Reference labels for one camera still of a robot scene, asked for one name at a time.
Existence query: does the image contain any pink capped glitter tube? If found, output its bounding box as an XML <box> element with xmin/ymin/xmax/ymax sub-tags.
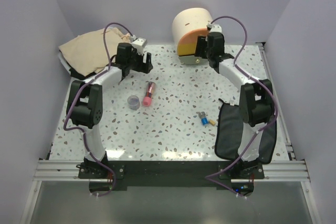
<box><xmin>142</xmin><ymin>82</ymin><xmax>156</xmax><ymax>106</ymax></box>

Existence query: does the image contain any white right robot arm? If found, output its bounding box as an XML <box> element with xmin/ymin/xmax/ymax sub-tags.
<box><xmin>195</xmin><ymin>32</ymin><xmax>278</xmax><ymax>178</ymax></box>

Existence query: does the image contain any dark grey cloth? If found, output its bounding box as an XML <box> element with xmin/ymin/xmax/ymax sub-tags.
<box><xmin>215</xmin><ymin>102</ymin><xmax>277</xmax><ymax>164</ymax></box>

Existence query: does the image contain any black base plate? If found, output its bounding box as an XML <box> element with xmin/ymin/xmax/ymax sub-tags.
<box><xmin>76</xmin><ymin>161</ymin><xmax>265</xmax><ymax>193</ymax></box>

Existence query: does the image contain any blue grey small cylinder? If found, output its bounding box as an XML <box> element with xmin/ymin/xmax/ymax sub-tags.
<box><xmin>198</xmin><ymin>112</ymin><xmax>208</xmax><ymax>126</ymax></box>

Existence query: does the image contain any clear purple small jar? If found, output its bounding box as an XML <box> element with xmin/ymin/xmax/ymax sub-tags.
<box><xmin>127</xmin><ymin>95</ymin><xmax>140</xmax><ymax>110</ymax></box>

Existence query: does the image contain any grey bottom drawer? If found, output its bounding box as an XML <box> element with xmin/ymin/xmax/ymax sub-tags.
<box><xmin>178</xmin><ymin>55</ymin><xmax>208</xmax><ymax>65</ymax></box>

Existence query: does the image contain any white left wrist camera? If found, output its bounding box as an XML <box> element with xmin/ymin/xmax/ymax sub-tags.
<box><xmin>131</xmin><ymin>37</ymin><xmax>148</xmax><ymax>54</ymax></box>

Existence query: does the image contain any white basket under bag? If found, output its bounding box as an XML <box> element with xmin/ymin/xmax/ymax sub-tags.
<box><xmin>57</xmin><ymin>51</ymin><xmax>82</xmax><ymax>80</ymax></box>

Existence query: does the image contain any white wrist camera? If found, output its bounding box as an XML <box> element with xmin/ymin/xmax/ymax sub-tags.
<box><xmin>131</xmin><ymin>37</ymin><xmax>148</xmax><ymax>54</ymax></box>
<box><xmin>206</xmin><ymin>23</ymin><xmax>222</xmax><ymax>33</ymax></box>

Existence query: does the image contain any beige cloth bag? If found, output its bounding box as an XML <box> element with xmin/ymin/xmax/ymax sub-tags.
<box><xmin>59</xmin><ymin>27</ymin><xmax>131</xmax><ymax>77</ymax></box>

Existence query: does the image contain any aluminium front rail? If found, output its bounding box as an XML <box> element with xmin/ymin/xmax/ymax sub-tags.
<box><xmin>33</xmin><ymin>160</ymin><xmax>310</xmax><ymax>182</ymax></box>

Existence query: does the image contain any cream round drawer organizer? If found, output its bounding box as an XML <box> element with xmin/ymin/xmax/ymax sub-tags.
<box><xmin>172</xmin><ymin>8</ymin><xmax>213</xmax><ymax>51</ymax></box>

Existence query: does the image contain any yellow drawer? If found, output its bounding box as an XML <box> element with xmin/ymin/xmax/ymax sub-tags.
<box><xmin>177</xmin><ymin>35</ymin><xmax>198</xmax><ymax>56</ymax></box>

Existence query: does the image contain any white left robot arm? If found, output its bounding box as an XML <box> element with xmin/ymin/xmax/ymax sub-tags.
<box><xmin>63</xmin><ymin>38</ymin><xmax>153</xmax><ymax>178</ymax></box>

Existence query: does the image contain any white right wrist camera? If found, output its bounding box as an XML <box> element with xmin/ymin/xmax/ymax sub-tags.
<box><xmin>206</xmin><ymin>23</ymin><xmax>222</xmax><ymax>33</ymax></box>

